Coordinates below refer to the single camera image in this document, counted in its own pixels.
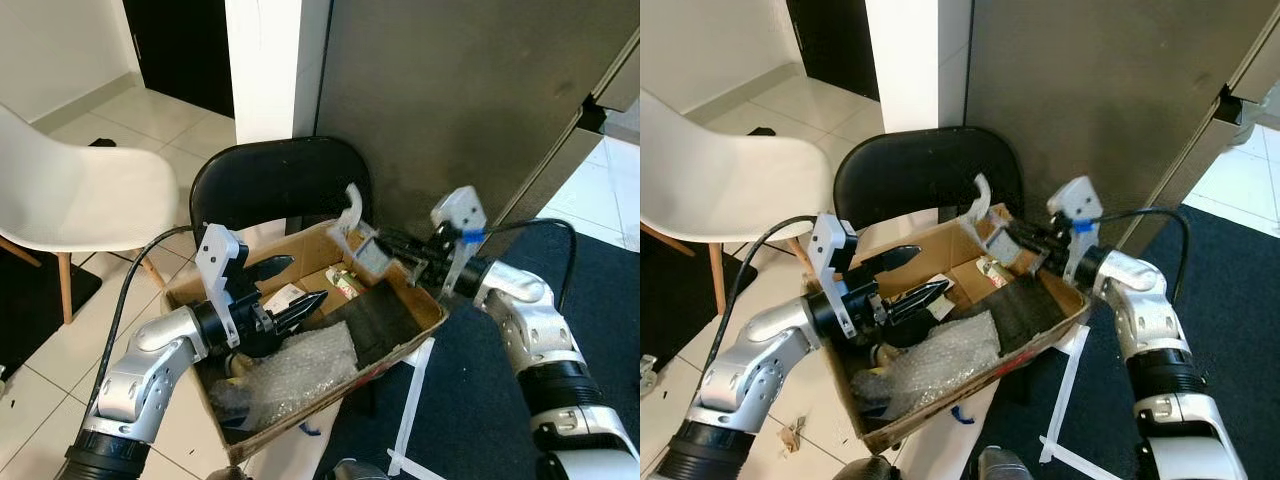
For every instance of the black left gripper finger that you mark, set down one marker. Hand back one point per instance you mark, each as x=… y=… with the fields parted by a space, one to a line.
x=298 y=310
x=885 y=260
x=265 y=268
x=915 y=300

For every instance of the clear plastic packaging trash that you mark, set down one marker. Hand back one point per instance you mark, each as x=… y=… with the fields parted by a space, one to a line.
x=372 y=260
x=997 y=247

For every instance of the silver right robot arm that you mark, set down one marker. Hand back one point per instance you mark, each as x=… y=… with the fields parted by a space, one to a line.
x=530 y=320
x=1140 y=300

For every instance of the white paper piece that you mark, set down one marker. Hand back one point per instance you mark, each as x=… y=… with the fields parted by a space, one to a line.
x=942 y=295
x=285 y=297

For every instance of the black foam pad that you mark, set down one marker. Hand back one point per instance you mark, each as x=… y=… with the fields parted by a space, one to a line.
x=375 y=320
x=1030 y=310

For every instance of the brown cardboard box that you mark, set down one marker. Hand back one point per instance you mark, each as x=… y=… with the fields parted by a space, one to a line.
x=940 y=245
x=310 y=245

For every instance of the clear bubble wrap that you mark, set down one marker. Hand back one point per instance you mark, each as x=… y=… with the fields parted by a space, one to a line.
x=935 y=365
x=290 y=375

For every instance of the black shell chair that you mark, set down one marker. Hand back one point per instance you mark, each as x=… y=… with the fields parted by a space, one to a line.
x=270 y=180
x=920 y=170

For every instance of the small blue floor scrap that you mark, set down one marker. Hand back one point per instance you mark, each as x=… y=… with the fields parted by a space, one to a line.
x=310 y=430
x=962 y=413

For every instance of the long white tape strip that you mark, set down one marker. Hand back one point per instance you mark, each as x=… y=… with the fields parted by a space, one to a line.
x=1065 y=390
x=413 y=395

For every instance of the brown paper floor scrap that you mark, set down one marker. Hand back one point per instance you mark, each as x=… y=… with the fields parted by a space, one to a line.
x=795 y=434

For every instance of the robot left leg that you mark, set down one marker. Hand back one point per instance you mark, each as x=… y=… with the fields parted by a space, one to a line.
x=865 y=468
x=228 y=474

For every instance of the robot leg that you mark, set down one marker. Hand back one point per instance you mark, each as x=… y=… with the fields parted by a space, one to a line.
x=1000 y=463
x=357 y=470
x=865 y=468
x=228 y=474

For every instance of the grey steel fridge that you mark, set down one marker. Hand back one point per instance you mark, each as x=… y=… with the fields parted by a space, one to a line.
x=450 y=90
x=1100 y=80

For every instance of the robot right leg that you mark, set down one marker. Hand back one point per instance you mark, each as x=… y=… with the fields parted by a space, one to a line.
x=1000 y=463
x=357 y=470

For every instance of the white shell chair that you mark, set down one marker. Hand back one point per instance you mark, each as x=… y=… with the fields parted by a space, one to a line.
x=730 y=180
x=80 y=190

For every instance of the small black floor object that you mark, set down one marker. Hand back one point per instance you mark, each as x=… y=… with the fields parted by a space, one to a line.
x=762 y=131
x=101 y=142

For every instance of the short white tape strip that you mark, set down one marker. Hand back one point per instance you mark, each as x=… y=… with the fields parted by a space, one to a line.
x=410 y=466
x=1085 y=460

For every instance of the small dark mat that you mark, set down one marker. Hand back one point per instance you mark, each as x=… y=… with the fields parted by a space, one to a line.
x=680 y=300
x=30 y=295

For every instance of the black door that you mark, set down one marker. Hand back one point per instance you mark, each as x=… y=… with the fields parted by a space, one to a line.
x=835 y=45
x=180 y=50

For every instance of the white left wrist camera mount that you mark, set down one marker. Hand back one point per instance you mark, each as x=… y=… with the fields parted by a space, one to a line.
x=828 y=250
x=215 y=260

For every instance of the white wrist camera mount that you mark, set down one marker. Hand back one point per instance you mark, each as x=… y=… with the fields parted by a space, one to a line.
x=215 y=260
x=1080 y=200
x=462 y=212
x=828 y=250

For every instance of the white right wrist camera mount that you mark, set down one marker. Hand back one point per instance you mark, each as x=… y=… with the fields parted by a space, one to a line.
x=1080 y=200
x=462 y=212

